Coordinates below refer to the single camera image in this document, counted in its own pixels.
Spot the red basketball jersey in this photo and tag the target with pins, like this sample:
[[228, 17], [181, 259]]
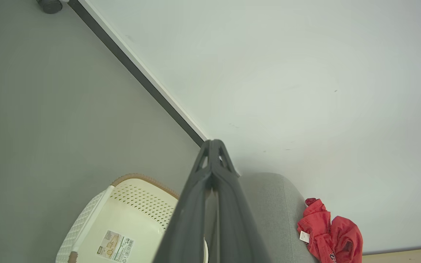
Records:
[[327, 237]]

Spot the grey fabric sofa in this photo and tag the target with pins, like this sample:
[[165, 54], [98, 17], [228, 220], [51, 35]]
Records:
[[272, 219]]

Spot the black caster wheel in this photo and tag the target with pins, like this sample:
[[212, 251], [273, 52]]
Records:
[[49, 5]]

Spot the basket product label sticker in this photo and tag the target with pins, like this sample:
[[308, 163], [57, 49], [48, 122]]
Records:
[[116, 246]]

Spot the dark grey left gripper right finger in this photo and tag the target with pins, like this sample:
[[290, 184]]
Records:
[[236, 226]]

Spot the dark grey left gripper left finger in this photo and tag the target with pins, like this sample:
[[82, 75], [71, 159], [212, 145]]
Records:
[[188, 219]]

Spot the cream perforated laundry basket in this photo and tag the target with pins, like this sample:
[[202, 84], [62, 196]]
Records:
[[133, 215]]

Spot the black white baseboard strip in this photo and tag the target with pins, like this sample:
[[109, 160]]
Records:
[[133, 67]]

